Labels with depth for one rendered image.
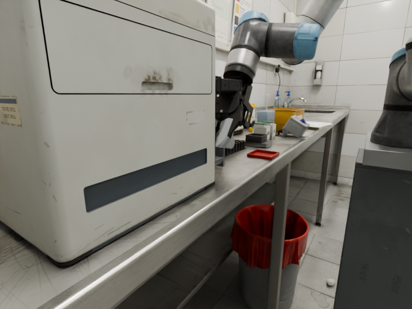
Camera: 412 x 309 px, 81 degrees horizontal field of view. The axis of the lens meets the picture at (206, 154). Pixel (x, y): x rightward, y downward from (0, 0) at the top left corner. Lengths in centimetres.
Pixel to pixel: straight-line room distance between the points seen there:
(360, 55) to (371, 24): 30
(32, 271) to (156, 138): 19
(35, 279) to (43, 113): 15
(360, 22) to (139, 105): 304
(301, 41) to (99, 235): 53
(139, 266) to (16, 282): 11
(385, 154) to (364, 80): 250
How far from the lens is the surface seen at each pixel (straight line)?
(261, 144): 79
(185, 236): 34
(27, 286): 29
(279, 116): 111
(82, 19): 27
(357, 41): 320
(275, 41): 61
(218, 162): 48
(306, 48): 61
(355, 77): 316
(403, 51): 77
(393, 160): 69
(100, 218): 29
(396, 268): 83
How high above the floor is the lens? 104
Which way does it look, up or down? 14 degrees down
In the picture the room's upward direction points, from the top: straight up
